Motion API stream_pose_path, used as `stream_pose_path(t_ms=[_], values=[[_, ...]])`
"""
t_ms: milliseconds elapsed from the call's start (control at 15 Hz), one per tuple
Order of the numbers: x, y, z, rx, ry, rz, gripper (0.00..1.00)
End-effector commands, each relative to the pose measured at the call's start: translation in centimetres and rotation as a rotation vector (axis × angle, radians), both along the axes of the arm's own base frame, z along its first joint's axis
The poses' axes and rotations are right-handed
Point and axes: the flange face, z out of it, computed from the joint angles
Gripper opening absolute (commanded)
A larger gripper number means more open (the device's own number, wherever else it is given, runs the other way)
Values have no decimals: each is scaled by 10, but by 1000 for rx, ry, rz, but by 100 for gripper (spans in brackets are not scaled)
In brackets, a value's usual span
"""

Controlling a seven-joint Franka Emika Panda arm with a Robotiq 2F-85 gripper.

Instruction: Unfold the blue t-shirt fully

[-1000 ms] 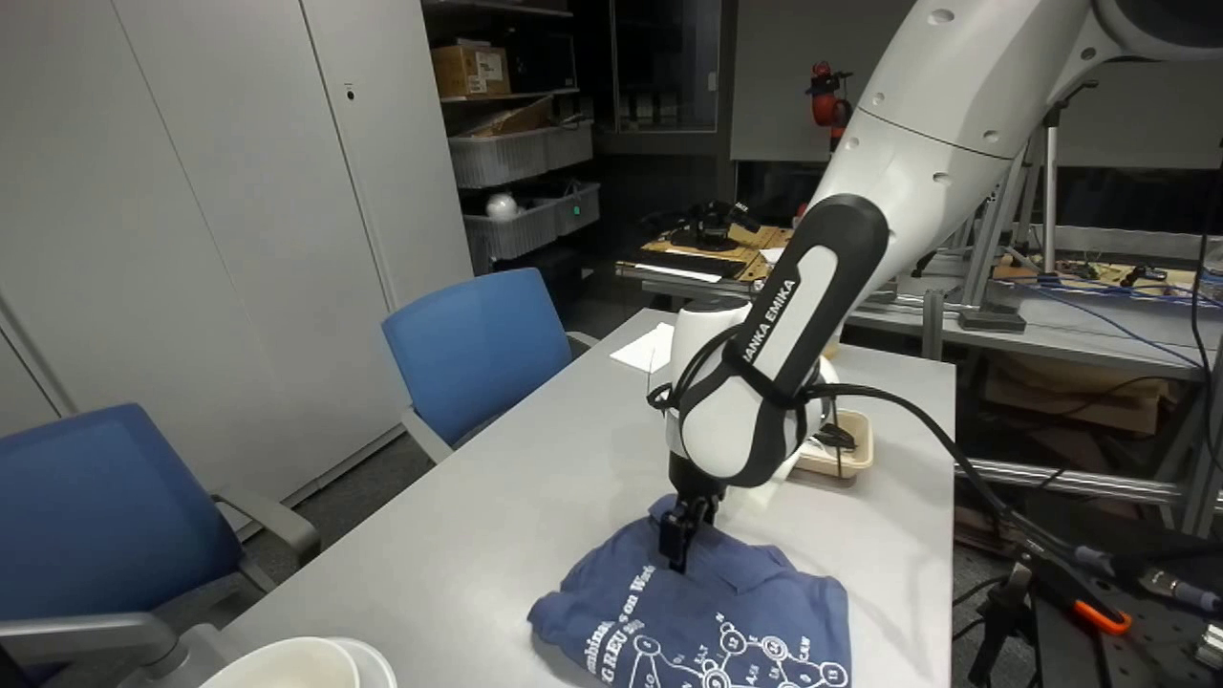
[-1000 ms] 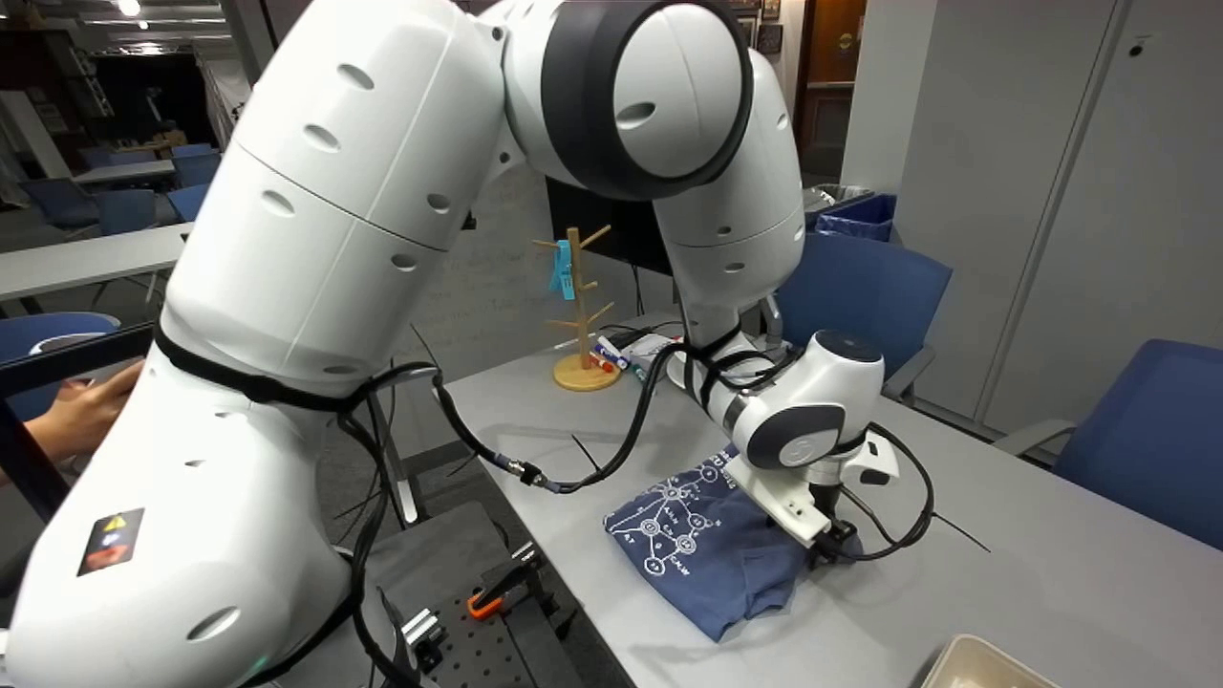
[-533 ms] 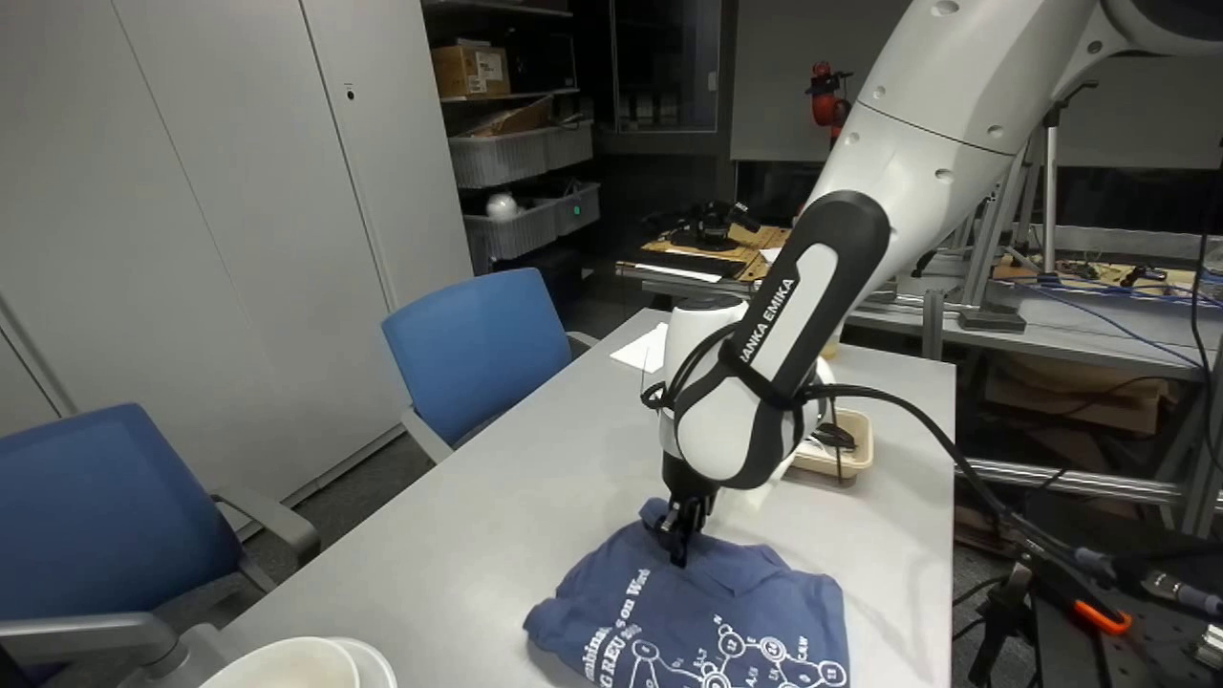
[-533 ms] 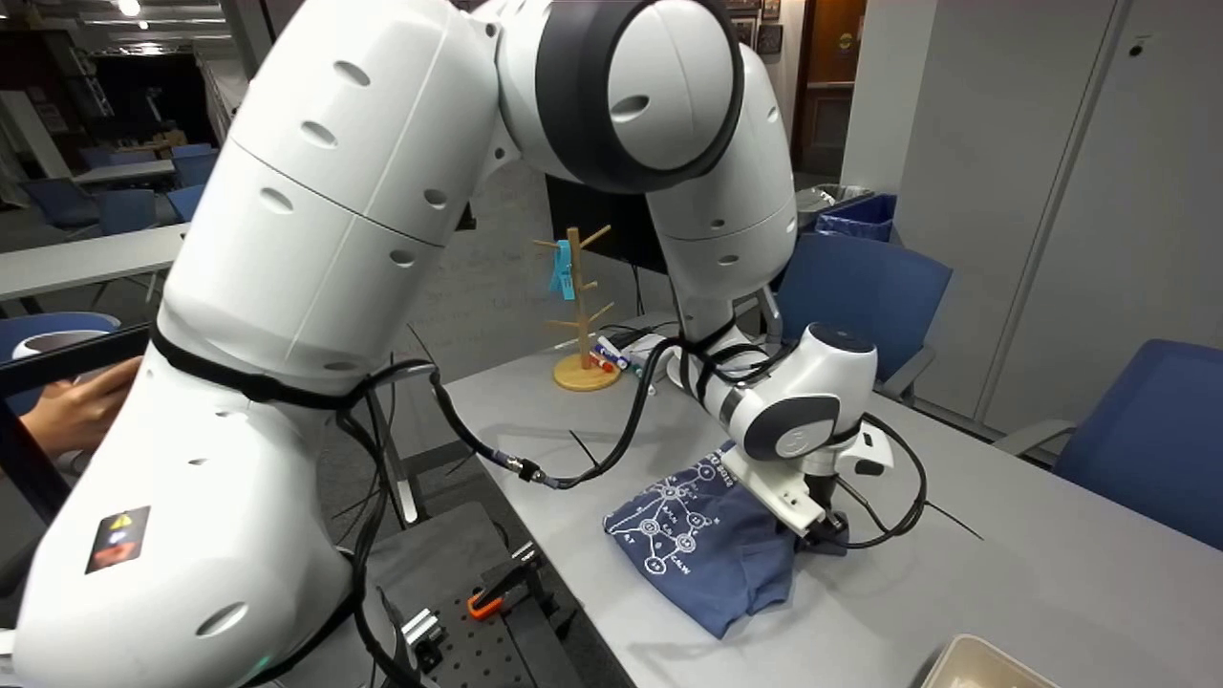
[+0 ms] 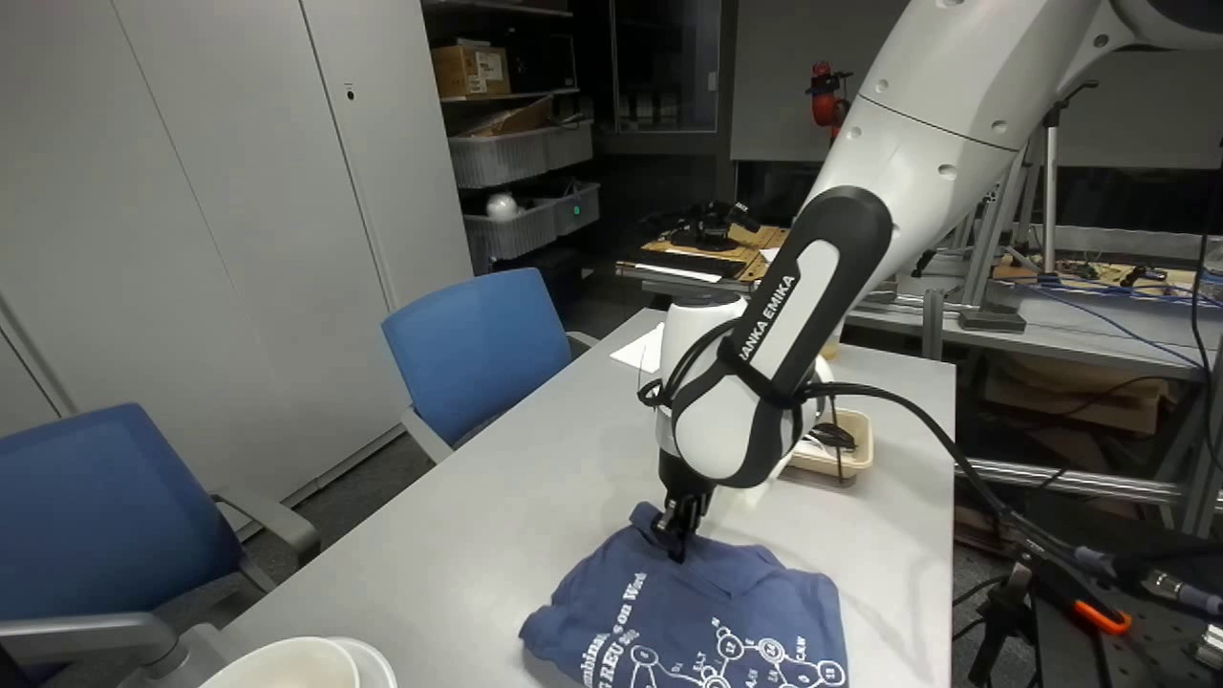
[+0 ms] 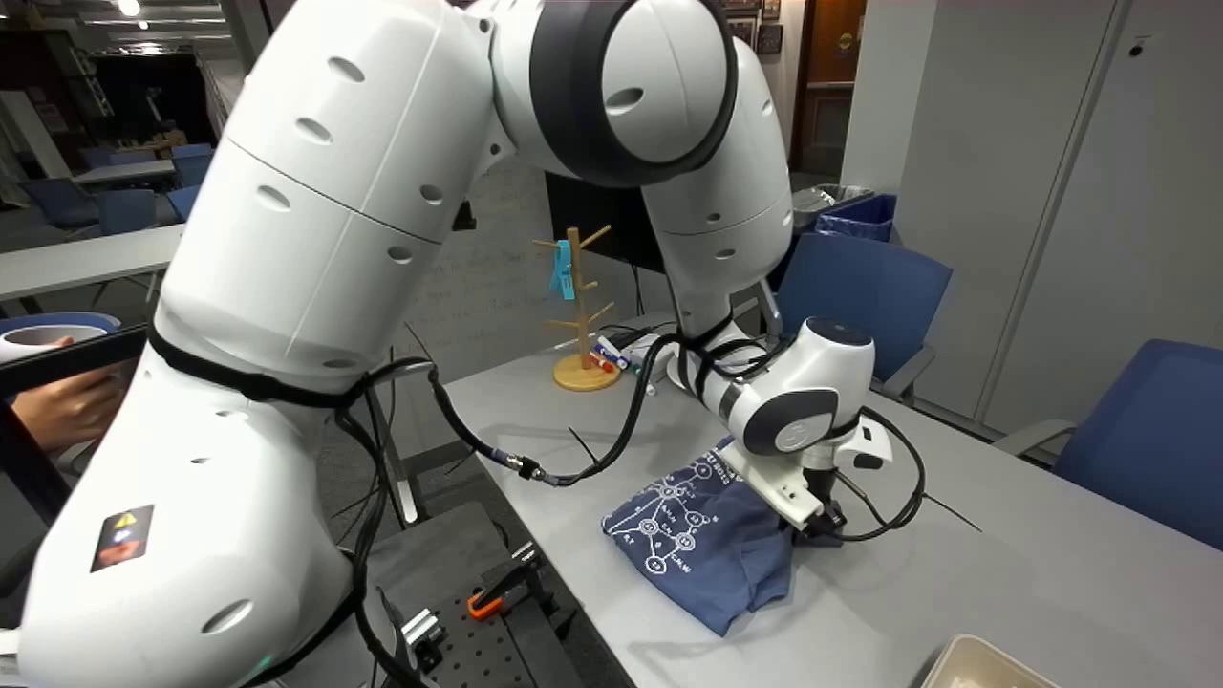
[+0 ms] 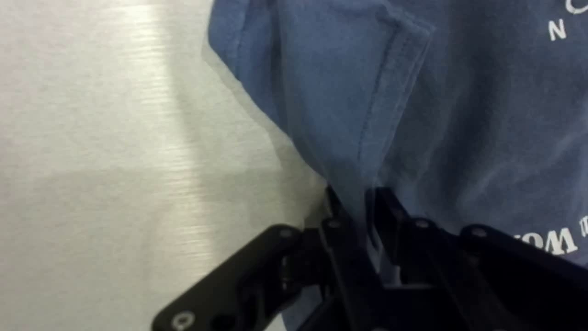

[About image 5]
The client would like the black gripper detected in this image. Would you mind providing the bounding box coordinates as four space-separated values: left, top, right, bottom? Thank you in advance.
649 452 719 565

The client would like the white bowl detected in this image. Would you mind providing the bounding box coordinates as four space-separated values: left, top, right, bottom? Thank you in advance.
233 635 372 688

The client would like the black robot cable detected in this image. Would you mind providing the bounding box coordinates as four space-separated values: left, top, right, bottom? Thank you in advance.
812 380 1223 615

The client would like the cluttered grey workbench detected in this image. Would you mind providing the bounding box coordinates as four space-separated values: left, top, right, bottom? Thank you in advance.
609 221 1223 380

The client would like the blue office chair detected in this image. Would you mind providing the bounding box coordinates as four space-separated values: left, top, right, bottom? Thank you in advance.
0 403 322 688
378 266 601 467

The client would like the red fire extinguisher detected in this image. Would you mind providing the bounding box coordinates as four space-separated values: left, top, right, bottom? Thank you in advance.
807 58 851 139

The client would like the beige tray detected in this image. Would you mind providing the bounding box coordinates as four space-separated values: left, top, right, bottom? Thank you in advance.
781 403 884 491

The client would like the orange handled clamp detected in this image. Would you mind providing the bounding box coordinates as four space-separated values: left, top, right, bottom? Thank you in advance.
1009 539 1139 641

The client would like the white plate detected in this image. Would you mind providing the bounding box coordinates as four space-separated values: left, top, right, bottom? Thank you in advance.
200 638 400 688

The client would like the dark shelving unit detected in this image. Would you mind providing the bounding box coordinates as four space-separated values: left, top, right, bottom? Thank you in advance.
423 0 609 281

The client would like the grey storage bin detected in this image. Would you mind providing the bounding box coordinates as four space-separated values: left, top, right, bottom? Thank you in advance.
447 114 601 192
463 180 602 267

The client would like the grey camera tripod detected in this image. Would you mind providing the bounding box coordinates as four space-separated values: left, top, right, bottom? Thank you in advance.
959 74 1099 337

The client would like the white cabinet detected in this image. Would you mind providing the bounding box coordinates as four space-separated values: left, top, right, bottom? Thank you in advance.
0 0 479 514

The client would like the blue printed t-shirt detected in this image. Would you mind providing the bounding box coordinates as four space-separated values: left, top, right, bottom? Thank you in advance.
516 499 851 688

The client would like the brown cardboard box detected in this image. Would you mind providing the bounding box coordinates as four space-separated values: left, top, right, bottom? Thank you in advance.
432 36 512 102

